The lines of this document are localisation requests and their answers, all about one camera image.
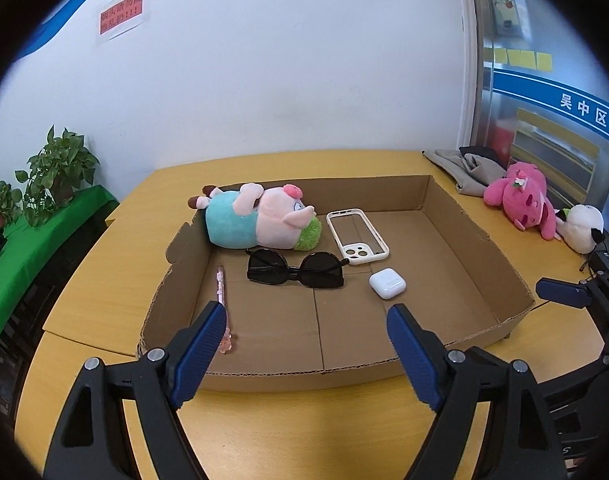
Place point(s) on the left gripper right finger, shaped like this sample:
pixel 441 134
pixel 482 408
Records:
pixel 519 441

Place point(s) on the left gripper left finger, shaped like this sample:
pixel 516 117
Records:
pixel 91 439

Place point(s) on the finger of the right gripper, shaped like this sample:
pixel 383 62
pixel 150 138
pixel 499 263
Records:
pixel 574 295

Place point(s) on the pink transparent pen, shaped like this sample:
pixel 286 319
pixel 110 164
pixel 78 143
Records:
pixel 226 344

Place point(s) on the white earbuds case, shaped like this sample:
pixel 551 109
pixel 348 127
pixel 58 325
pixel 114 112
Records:
pixel 387 283

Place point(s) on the cream clear phone case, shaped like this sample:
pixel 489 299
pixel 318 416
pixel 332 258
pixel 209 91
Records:
pixel 356 237

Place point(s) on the black sunglasses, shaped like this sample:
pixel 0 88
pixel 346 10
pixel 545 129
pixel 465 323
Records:
pixel 321 270

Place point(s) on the pink pig plush toy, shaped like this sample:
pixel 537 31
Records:
pixel 255 216

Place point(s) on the white panda plush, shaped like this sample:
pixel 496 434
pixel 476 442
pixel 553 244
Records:
pixel 581 227

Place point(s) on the pink strawberry bear plush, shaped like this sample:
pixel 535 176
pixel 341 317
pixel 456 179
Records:
pixel 522 194

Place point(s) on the grey folded cloth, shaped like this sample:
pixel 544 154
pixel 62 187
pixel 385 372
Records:
pixel 473 168

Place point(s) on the green covered table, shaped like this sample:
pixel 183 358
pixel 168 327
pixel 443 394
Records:
pixel 28 248

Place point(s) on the cardboard box tray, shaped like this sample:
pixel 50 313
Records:
pixel 308 317

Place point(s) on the yellow sticky notes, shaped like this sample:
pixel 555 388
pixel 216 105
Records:
pixel 531 60

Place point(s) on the small potted green plant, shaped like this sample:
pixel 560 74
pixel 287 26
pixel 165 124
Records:
pixel 10 199

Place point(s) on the large potted green plant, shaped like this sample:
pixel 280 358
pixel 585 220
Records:
pixel 61 167

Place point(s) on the red wall notice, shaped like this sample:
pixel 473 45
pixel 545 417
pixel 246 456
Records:
pixel 120 17

